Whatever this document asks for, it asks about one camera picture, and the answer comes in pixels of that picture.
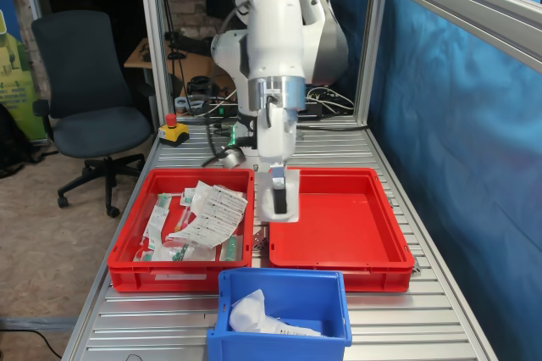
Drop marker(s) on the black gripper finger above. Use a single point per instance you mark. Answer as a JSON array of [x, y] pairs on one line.
[[279, 202]]

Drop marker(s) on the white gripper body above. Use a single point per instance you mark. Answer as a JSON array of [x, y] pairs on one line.
[[277, 140]]

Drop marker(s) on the white printed bandage packet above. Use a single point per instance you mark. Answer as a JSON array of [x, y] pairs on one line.
[[292, 200]]

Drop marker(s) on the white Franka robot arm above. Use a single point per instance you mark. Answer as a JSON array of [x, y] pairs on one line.
[[275, 39]]

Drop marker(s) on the shallow red plastic box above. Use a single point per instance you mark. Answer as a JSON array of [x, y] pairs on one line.
[[339, 251]]

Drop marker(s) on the yellow emergency stop button box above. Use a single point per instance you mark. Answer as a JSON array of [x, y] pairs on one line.
[[173, 134]]

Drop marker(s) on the red box with medical supplies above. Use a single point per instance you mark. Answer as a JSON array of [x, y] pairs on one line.
[[127, 276]]

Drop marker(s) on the pile of white packets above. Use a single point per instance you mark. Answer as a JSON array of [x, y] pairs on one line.
[[216, 217]]

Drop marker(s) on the green syringe package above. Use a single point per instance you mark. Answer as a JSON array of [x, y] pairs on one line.
[[230, 248]]

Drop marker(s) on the clear plastic sterile package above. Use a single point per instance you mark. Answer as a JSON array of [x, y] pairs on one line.
[[190, 196]]

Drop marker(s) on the blue plastic storage bin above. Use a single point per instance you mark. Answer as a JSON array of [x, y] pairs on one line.
[[296, 293]]

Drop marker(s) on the clear round dish package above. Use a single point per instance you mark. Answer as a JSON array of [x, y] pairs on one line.
[[199, 254]]

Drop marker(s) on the pink orange syringe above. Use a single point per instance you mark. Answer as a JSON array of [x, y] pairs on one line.
[[183, 219]]

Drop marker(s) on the grey tape roll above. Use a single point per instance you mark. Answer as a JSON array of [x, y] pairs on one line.
[[182, 103]]

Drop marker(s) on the wooden desk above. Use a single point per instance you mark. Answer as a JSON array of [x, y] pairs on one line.
[[195, 66]]

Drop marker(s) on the plain white bandage packet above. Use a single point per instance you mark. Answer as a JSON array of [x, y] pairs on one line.
[[247, 310]]

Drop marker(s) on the green cannula package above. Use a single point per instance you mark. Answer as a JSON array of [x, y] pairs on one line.
[[158, 217]]

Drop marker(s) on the blue fabric backdrop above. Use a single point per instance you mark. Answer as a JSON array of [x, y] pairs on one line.
[[466, 166]]

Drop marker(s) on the dark office chair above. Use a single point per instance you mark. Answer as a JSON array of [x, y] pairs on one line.
[[84, 64]]

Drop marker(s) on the black bag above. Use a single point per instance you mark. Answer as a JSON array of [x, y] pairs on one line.
[[10, 145]]

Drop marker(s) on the green poster banner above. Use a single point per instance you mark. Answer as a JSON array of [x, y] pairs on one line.
[[17, 81]]

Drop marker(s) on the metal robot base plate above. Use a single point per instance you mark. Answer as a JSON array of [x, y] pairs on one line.
[[256, 166]]

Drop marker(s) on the metal corner bracket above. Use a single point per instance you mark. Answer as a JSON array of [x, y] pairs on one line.
[[259, 242]]

